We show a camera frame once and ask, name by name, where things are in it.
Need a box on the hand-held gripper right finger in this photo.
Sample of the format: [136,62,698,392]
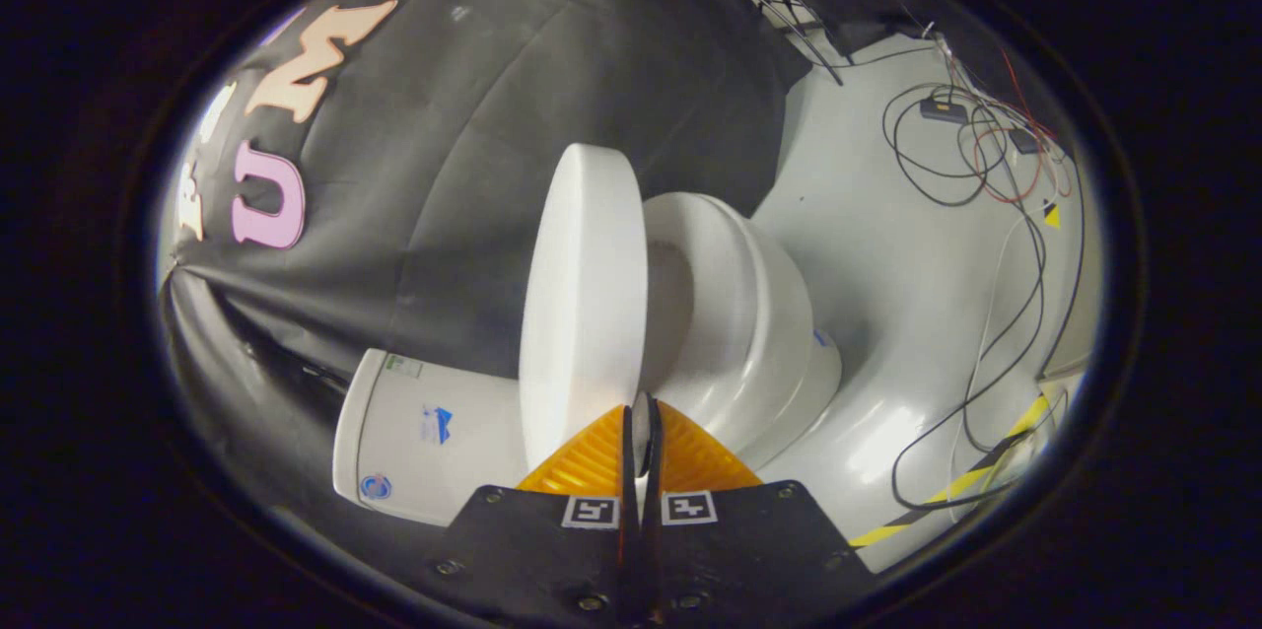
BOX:
[641,397,876,625]

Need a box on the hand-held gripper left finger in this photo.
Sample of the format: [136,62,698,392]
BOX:
[434,402,637,625]

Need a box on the white toilet lid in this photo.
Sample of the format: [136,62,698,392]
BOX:
[520,144,649,472]

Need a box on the white ceramic toilet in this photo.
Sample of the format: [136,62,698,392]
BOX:
[332,192,844,526]

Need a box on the white cistern cover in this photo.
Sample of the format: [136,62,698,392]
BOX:
[332,349,387,504]

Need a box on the yellow black floor tape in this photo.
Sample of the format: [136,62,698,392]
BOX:
[850,392,1052,548]

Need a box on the black backdrop cloth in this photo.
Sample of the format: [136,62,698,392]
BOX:
[158,0,947,600]

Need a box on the white floor cable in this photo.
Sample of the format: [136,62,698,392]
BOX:
[946,215,1032,504]

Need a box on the long black floor cable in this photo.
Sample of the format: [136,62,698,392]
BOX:
[892,205,1086,512]

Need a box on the red cable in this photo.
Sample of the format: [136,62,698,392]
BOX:
[971,47,1073,206]

